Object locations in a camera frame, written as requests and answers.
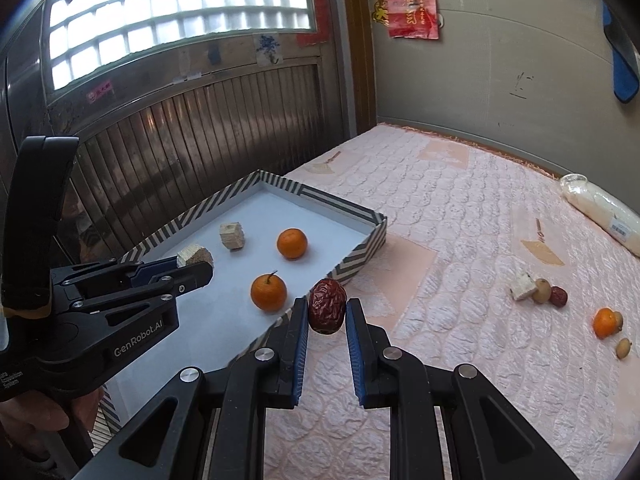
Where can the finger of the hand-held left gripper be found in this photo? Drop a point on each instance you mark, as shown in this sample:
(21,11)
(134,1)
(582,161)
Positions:
(152,271)
(190,277)

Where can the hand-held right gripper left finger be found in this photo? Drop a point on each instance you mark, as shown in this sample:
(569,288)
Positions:
(300,345)

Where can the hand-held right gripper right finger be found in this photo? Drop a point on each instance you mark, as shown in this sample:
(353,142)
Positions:
(355,350)

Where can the red date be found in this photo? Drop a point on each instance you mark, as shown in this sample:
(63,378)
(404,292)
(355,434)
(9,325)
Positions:
(560,297)
(327,306)

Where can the orange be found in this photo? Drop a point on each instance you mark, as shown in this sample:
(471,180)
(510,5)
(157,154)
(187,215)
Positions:
(268,294)
(604,323)
(292,243)

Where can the striped cardboard box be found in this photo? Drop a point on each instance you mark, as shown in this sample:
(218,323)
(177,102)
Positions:
(320,230)

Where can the person's left hand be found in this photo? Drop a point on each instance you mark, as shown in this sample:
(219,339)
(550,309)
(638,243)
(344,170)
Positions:
(35,420)

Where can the ribbed metal door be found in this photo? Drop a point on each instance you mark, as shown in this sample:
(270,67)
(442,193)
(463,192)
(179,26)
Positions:
(200,130)

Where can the pink quilted mattress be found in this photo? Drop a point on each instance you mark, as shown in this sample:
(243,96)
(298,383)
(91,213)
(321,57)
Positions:
(475,240)

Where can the small red door sticker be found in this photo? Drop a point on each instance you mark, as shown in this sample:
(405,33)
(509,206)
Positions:
(99,92)

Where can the blue flower sticker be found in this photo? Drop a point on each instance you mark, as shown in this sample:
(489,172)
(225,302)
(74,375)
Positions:
(268,49)

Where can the glass block window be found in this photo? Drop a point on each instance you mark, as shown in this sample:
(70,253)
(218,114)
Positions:
(175,10)

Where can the small brown longan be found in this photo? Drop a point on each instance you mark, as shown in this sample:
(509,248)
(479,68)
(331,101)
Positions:
(619,320)
(623,348)

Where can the plastic-wrapped white radish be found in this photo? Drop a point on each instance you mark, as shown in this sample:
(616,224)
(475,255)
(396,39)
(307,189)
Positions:
(600,207)

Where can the red paper strip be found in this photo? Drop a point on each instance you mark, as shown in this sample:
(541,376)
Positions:
(315,15)

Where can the blue-edged dark cloth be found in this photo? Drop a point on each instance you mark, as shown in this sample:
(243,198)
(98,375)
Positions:
(622,65)

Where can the wooden door frame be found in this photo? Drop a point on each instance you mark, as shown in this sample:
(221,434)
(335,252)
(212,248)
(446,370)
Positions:
(352,50)

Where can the red wall calendar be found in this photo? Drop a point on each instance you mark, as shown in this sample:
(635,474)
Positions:
(412,0)

